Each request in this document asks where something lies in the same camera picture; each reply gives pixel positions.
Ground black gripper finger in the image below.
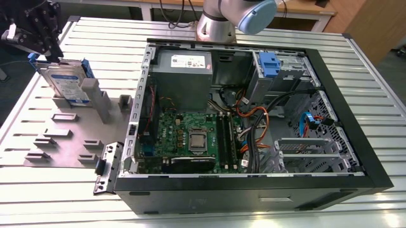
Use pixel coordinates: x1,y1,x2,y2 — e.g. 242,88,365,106
47,40,64,64

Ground hard disk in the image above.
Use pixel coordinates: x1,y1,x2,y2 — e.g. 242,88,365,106
27,53,96,106

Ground metal disk bay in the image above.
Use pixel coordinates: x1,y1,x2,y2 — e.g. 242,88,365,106
273,137,362,174

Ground grey parts rack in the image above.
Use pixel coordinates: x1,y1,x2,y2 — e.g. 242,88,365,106
24,79,134,169

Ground grey power supply unit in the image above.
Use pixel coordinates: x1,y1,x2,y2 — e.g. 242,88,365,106
148,48,212,114

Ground green motherboard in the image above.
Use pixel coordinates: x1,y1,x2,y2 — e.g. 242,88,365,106
132,111,251,175

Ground silver CPU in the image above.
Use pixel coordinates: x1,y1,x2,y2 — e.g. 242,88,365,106
190,134,207,151

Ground metal CPU socket cover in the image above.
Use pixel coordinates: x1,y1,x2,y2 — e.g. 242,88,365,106
187,127,210,155

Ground black graphics card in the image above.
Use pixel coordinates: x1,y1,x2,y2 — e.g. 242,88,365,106
162,155,216,174

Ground black RAM slot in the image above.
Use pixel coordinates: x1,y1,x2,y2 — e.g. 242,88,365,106
218,113,231,167

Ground metal optical drive cage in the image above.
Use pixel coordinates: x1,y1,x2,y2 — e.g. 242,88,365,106
247,51,321,105

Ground black open PC case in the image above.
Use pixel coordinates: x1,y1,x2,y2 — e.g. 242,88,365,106
112,37,395,216

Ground brown wooden cabinet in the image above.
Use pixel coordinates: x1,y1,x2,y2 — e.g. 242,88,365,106
343,0,406,65

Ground small silver side camera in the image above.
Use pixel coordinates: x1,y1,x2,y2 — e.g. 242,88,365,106
0,23,19,45

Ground black hinged card bracket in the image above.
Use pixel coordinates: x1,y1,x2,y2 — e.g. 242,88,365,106
92,141,126,197

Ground orange wire bundle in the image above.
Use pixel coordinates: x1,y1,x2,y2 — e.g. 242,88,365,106
237,106,271,155

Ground black cable bundle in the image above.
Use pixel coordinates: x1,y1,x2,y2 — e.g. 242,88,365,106
246,89,319,173

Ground wooden desk white frame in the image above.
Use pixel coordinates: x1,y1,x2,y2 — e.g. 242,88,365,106
120,0,337,33

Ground blue data wire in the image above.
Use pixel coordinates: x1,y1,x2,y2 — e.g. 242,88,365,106
298,111,321,138

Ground black red power wire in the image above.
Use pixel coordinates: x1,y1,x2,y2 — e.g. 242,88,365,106
314,115,334,130

